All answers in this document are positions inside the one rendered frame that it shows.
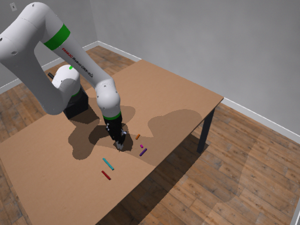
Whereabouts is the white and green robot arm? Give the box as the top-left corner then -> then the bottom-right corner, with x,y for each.
0,2 -> 122,127

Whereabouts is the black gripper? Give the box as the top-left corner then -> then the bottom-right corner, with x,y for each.
105,123 -> 127,149

